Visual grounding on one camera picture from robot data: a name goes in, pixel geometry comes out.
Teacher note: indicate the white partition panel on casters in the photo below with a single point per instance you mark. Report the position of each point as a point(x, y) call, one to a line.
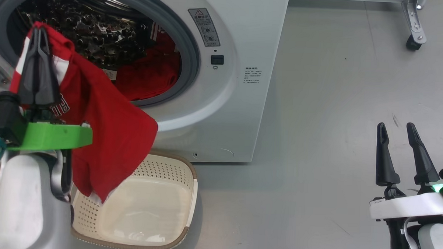
point(414, 24)

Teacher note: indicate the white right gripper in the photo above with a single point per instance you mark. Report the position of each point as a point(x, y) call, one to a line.
point(406, 206)

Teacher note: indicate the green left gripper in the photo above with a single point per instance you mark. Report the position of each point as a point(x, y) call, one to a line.
point(55, 135)

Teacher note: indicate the white front-load washing machine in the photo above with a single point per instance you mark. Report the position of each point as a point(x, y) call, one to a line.
point(236, 114)

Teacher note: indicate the cream perforated basket brown rim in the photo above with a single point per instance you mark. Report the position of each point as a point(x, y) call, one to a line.
point(148, 210)

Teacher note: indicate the red clothes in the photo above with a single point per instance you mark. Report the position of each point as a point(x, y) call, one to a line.
point(107, 128)

